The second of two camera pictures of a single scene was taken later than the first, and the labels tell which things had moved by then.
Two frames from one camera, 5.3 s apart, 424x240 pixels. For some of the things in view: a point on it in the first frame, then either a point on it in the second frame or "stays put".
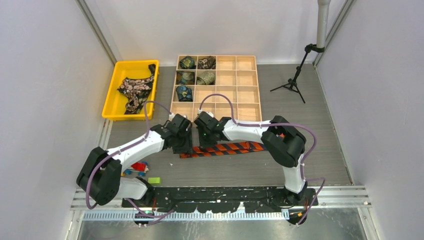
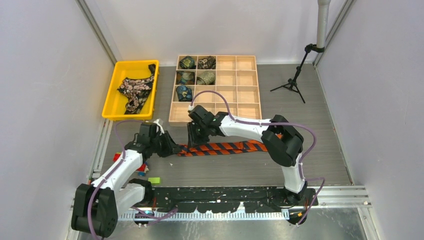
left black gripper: x=187 y=146 to x=171 y=148
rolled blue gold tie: x=187 y=78 stays put
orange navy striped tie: x=224 y=148 stays put
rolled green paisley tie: x=188 y=63 stays put
